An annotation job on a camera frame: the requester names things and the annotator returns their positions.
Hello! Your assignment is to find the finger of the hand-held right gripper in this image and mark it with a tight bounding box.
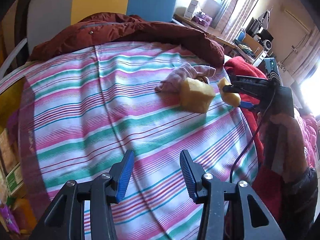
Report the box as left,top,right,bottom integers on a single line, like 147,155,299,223
223,85,262,110
230,76,270,88

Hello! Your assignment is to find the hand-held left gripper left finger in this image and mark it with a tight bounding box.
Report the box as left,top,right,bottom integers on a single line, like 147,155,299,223
29,149,135,240

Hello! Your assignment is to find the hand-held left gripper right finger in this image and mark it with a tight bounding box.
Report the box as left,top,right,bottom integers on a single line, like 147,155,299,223
179,149,286,240

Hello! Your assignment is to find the green and white small box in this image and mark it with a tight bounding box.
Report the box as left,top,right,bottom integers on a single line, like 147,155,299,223
5,164,25,195

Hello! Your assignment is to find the purple snack packet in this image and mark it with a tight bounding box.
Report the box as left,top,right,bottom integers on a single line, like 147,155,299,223
0,204,19,233

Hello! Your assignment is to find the yellow storage container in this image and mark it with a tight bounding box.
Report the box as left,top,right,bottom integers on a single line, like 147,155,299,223
0,77,35,233

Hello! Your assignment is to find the person's right hand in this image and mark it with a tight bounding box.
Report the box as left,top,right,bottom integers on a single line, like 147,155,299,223
271,117,309,182

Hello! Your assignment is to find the red fleece blanket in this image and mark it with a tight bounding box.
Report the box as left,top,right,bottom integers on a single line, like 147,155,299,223
224,56,283,220

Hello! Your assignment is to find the cardboard box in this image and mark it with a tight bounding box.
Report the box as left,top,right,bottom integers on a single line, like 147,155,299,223
236,32,265,65

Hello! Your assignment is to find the pale striped curtain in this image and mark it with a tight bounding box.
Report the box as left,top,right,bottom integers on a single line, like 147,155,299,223
212,0,265,40
282,27,320,85

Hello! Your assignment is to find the black audio equipment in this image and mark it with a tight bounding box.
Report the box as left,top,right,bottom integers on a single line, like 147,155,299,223
246,17,274,40

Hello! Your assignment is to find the pink cloth pouch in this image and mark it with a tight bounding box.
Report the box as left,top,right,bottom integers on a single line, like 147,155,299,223
155,63,217,93

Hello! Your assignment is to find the striped bed sheet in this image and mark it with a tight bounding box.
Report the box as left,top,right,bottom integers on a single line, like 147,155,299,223
0,41,258,240

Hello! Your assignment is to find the purple storage box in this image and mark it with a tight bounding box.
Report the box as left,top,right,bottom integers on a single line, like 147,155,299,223
192,12,213,27

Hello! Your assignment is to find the wooden desk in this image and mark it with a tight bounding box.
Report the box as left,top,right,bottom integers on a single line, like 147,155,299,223
174,14,238,49

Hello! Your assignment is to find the white carton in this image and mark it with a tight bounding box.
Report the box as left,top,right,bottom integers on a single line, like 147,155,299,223
184,0,200,20

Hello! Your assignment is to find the maroon padded jacket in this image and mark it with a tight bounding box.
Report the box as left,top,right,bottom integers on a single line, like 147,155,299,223
29,12,225,68

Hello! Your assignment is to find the colour-block headboard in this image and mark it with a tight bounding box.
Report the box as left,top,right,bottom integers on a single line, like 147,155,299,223
15,0,179,55

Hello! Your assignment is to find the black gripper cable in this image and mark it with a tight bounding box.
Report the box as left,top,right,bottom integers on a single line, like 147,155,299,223
229,90,275,184

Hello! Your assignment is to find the white bed frame rail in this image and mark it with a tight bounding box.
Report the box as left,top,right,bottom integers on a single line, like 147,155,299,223
0,39,28,80

